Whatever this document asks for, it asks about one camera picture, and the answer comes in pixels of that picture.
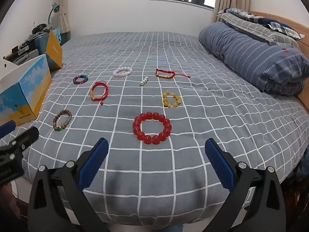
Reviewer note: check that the black bag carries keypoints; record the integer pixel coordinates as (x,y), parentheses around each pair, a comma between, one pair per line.
(41,27)

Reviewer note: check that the teal cloth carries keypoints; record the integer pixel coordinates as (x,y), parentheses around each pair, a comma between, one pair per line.
(56,33)

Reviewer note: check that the blue desk lamp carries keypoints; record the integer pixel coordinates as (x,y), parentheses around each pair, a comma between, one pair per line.
(56,7)

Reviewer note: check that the teal suitcase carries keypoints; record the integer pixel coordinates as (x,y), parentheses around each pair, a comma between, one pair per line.
(41,43)

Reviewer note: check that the blue striped folded quilt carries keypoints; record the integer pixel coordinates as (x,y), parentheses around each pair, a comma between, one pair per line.
(253,53)

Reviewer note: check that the grey checked pillows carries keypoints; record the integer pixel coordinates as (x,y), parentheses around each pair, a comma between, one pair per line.
(251,17)

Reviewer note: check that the dark clutter pile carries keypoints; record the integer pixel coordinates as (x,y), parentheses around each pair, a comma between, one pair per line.
(24,44)

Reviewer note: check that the grey checked bed sheet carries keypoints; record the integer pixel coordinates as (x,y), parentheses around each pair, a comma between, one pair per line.
(193,125)

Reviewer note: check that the person's left hand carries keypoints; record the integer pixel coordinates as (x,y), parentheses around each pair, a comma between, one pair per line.
(7,200)

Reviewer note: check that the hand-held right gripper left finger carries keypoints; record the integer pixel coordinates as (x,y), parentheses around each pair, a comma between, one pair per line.
(94,164)

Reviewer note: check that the blue yellow cardboard box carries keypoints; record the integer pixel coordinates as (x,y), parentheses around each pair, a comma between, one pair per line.
(31,89)

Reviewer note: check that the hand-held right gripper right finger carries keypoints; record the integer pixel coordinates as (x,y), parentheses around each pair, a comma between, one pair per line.
(219,164)

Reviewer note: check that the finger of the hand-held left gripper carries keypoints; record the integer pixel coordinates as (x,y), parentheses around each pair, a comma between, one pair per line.
(24,137)
(7,128)

